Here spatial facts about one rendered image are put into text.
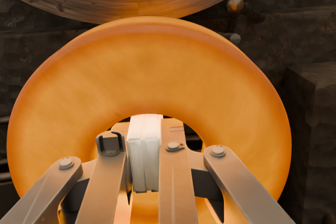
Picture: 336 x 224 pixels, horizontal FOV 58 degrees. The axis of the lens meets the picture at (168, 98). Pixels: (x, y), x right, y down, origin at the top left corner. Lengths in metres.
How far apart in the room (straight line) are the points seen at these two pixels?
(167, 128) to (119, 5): 0.21
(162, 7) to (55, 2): 0.11
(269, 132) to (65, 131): 0.10
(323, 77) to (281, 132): 0.26
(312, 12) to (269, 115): 0.34
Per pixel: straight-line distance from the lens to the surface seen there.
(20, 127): 0.17
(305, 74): 0.43
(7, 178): 0.46
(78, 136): 0.16
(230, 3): 0.26
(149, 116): 0.15
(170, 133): 0.15
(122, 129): 0.16
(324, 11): 0.50
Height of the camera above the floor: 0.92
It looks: 20 degrees down
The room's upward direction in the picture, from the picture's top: 5 degrees counter-clockwise
